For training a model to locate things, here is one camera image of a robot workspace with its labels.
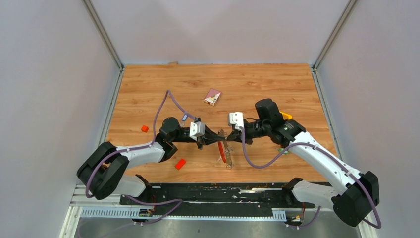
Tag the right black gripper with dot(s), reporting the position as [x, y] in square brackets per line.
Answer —
[235, 135]

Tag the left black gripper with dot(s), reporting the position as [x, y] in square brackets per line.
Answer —
[209, 137]

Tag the metal key organizer red handle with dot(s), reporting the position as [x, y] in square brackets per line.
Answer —
[225, 150]

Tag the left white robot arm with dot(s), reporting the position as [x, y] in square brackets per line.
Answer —
[103, 173]

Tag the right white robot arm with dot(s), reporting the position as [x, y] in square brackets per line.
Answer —
[351, 194]

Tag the playing card box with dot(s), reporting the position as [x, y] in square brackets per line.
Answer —
[212, 97]

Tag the small orange block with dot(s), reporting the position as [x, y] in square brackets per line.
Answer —
[180, 164]

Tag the small green toy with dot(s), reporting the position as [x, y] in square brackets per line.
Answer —
[282, 149]

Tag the small red cube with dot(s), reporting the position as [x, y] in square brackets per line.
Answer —
[144, 128]

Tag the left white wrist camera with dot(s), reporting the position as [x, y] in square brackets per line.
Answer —
[197, 129]

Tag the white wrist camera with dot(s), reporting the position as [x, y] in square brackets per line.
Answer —
[197, 129]
[236, 120]

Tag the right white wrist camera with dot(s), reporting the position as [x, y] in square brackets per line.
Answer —
[236, 120]

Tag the yellow triangular bracket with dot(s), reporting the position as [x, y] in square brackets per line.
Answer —
[286, 115]

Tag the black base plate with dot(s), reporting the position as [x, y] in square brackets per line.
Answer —
[222, 199]

